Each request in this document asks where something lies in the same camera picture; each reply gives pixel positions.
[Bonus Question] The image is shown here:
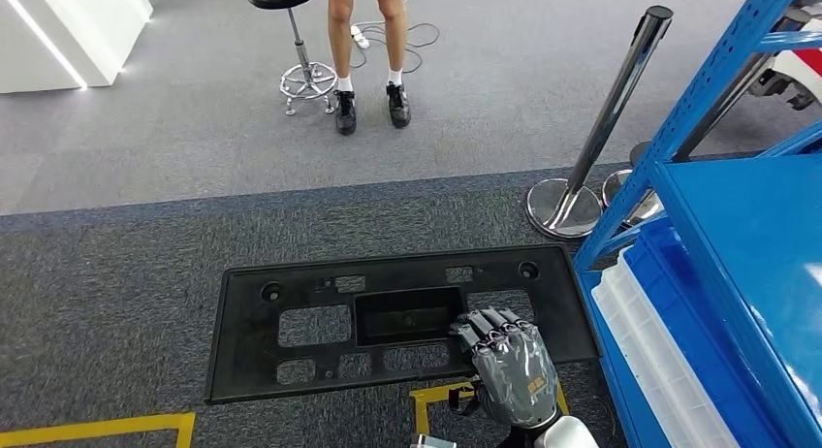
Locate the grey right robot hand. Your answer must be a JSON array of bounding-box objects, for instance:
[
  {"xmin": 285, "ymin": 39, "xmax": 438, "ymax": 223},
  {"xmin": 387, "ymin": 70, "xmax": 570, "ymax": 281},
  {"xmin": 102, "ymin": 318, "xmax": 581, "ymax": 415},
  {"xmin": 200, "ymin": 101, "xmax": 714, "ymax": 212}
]
[{"xmin": 449, "ymin": 306, "xmax": 560, "ymax": 431}]

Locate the black plastic mounting plate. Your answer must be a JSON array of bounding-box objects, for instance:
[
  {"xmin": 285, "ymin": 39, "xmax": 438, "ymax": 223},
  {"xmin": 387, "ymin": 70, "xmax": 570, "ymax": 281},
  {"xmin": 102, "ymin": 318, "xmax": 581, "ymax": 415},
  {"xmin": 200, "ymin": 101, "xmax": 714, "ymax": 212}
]
[{"xmin": 204, "ymin": 242, "xmax": 601, "ymax": 406}]

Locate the blue metal shelf rack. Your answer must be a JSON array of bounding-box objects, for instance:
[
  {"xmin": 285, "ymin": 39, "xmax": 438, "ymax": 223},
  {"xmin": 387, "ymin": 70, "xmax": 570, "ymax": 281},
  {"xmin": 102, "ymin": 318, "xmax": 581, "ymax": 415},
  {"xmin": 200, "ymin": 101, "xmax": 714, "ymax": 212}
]
[{"xmin": 573, "ymin": 0, "xmax": 822, "ymax": 448}]

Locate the white plastic tray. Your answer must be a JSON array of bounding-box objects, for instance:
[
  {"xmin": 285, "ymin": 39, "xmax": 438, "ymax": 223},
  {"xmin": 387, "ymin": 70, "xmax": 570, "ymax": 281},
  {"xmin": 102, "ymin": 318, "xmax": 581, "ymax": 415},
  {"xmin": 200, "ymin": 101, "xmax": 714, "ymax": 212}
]
[{"xmin": 590, "ymin": 250, "xmax": 743, "ymax": 448}]

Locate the blue plastic bin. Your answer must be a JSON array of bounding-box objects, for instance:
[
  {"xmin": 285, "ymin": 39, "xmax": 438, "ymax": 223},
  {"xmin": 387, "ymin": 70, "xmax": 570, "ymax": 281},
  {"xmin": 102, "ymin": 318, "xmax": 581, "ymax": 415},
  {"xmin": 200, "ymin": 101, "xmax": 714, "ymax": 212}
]
[{"xmin": 619, "ymin": 216, "xmax": 791, "ymax": 448}]

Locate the person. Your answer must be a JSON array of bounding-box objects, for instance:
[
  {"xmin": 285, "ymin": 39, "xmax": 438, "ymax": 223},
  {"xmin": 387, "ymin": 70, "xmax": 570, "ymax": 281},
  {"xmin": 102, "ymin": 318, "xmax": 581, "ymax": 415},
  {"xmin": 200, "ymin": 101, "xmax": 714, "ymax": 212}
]
[{"xmin": 324, "ymin": 0, "xmax": 414, "ymax": 137}]

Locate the white car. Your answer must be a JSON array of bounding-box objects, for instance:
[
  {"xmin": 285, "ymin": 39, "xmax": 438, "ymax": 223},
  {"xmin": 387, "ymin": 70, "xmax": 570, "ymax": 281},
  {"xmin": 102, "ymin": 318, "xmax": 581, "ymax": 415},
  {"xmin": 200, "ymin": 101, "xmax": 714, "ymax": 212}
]
[{"xmin": 747, "ymin": 43, "xmax": 822, "ymax": 112}]

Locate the white counter with light strip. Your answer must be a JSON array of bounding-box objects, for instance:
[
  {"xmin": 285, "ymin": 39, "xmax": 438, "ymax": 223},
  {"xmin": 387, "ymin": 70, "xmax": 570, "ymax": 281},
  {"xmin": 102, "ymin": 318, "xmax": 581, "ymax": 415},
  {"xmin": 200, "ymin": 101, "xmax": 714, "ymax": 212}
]
[{"xmin": 0, "ymin": 0, "xmax": 155, "ymax": 95}]

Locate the chrome stanchion post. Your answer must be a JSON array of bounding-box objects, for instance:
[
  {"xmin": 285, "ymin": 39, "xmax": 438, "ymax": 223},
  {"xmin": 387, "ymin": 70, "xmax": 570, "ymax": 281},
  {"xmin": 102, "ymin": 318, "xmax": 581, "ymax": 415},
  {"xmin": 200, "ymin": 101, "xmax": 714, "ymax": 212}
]
[{"xmin": 524, "ymin": 5, "xmax": 676, "ymax": 242}]

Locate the dark stanchion post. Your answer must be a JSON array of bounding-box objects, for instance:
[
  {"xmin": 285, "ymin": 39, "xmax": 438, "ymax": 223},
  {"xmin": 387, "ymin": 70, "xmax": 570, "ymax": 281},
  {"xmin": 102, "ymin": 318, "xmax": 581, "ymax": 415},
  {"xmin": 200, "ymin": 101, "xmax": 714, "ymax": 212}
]
[{"xmin": 602, "ymin": 7, "xmax": 813, "ymax": 229}]

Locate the floor power cable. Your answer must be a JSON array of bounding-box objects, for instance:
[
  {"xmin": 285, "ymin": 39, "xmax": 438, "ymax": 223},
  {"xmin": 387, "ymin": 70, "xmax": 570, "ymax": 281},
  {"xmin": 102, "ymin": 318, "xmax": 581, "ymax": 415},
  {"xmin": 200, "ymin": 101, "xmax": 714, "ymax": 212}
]
[{"xmin": 349, "ymin": 0, "xmax": 442, "ymax": 75}]

